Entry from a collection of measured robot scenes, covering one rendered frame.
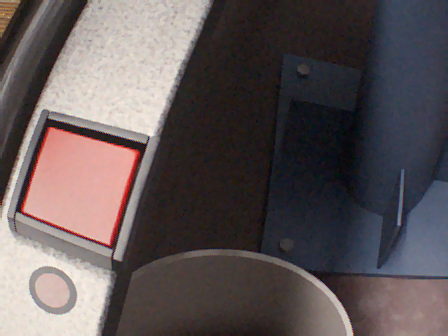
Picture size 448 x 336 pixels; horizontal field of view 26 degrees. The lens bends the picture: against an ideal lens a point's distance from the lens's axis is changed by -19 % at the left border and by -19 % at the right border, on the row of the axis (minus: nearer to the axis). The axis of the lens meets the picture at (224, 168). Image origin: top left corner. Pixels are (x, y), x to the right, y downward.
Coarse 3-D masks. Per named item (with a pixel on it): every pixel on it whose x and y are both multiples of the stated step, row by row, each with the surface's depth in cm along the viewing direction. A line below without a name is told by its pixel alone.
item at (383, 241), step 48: (384, 0) 128; (432, 0) 117; (384, 48) 135; (432, 48) 126; (288, 96) 174; (336, 96) 175; (384, 96) 142; (432, 96) 136; (288, 144) 166; (336, 144) 164; (384, 144) 149; (432, 144) 147; (288, 192) 165; (336, 192) 166; (384, 192) 159; (432, 192) 167; (288, 240) 160; (336, 240) 161; (384, 240) 157; (432, 240) 162
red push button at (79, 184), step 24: (48, 144) 58; (72, 144) 58; (96, 144) 58; (48, 168) 57; (72, 168) 58; (96, 168) 58; (120, 168) 58; (48, 192) 57; (72, 192) 57; (96, 192) 57; (120, 192) 57; (48, 216) 56; (72, 216) 56; (96, 216) 56; (120, 216) 57; (96, 240) 56
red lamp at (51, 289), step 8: (40, 280) 55; (48, 280) 55; (56, 280) 55; (40, 288) 55; (48, 288) 55; (56, 288) 55; (64, 288) 55; (40, 296) 55; (48, 296) 55; (56, 296) 55; (64, 296) 55; (48, 304) 54; (56, 304) 54; (64, 304) 55
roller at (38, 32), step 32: (64, 0) 66; (32, 32) 64; (64, 32) 66; (0, 64) 63; (32, 64) 63; (0, 96) 61; (32, 96) 63; (0, 128) 60; (0, 160) 59; (0, 192) 60
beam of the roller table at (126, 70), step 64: (128, 0) 66; (192, 0) 66; (64, 64) 63; (128, 64) 63; (192, 64) 65; (128, 128) 61; (0, 256) 56; (64, 256) 56; (0, 320) 53; (64, 320) 54
